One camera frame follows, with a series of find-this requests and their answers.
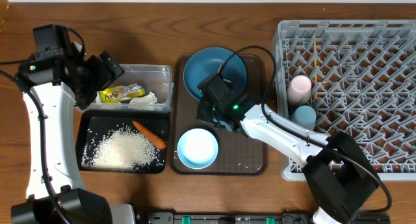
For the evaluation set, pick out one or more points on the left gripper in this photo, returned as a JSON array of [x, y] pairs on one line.
[[106, 75]]

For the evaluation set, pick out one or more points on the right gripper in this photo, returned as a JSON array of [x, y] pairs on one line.
[[202, 113]]

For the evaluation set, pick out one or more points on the yellow green snack wrapper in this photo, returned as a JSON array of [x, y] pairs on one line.
[[120, 93]]

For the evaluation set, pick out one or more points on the dark blue plate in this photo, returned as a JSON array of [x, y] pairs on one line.
[[206, 62]]

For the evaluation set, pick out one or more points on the light blue bowl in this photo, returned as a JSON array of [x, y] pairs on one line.
[[197, 148]]

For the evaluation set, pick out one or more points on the orange carrot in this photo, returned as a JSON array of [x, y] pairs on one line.
[[152, 137]]

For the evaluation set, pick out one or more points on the pile of white rice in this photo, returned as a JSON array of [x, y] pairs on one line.
[[121, 149]]

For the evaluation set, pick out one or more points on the pink cup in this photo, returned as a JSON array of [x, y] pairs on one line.
[[299, 90]]

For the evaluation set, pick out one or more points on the light blue cup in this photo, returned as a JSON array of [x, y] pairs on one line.
[[305, 116]]

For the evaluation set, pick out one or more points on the wooden chopstick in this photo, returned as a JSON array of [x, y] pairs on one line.
[[315, 64], [221, 76]]

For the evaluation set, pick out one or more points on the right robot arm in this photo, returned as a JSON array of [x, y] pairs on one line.
[[338, 173]]

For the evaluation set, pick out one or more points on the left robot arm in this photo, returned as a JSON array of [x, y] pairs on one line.
[[56, 192]]

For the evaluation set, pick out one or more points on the grey dishwasher rack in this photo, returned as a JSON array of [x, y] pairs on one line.
[[366, 84]]

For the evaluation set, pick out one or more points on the clear plastic bin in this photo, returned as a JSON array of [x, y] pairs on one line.
[[154, 78]]

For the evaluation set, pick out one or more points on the brown serving tray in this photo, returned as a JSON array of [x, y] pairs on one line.
[[237, 155]]

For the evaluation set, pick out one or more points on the black plastic tray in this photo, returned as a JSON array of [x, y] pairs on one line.
[[104, 120]]

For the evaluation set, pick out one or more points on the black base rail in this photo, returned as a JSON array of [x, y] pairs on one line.
[[170, 218]]

